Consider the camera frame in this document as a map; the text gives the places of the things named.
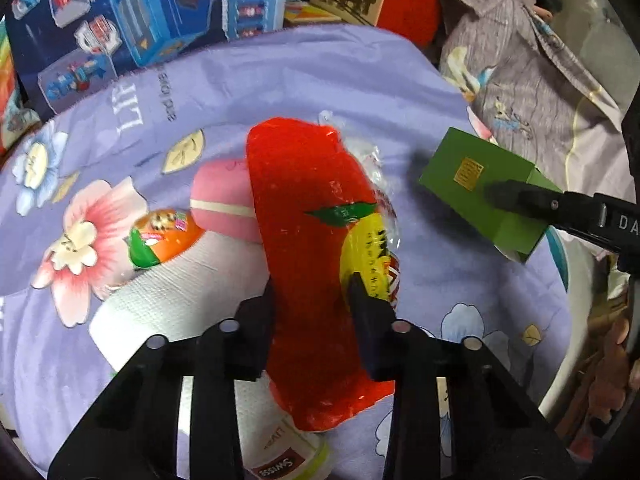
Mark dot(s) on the grey cartoon print garment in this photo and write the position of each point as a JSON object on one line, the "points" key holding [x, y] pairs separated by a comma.
{"points": [[529, 93]]}

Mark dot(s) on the orange green snack wrapper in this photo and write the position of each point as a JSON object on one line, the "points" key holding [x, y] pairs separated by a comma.
{"points": [[162, 235]]}

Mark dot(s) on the red yellow snack bag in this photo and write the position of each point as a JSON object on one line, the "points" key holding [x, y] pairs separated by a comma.
{"points": [[320, 222]]}

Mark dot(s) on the teal plastic trash bin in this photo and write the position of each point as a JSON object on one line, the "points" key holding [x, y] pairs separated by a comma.
{"points": [[559, 255]]}

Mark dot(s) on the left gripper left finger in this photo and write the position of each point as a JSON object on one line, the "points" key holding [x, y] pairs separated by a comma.
{"points": [[256, 318]]}

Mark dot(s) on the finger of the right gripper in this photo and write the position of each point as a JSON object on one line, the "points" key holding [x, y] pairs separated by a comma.
{"points": [[572, 212]]}

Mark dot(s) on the pink paper cup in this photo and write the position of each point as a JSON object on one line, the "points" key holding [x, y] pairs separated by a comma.
{"points": [[221, 200]]}

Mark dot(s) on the colourful toy box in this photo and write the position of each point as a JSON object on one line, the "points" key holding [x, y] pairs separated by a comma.
{"points": [[15, 119]]}

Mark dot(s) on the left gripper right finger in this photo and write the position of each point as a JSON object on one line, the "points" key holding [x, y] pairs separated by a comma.
{"points": [[373, 319]]}

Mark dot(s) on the clear plastic wrapper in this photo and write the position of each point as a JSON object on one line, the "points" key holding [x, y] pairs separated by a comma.
{"points": [[369, 156]]}

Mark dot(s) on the green white cookie box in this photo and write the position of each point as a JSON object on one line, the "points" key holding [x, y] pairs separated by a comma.
{"points": [[458, 173]]}

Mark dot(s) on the blue toy box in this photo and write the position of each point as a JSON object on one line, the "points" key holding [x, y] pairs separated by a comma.
{"points": [[64, 50]]}

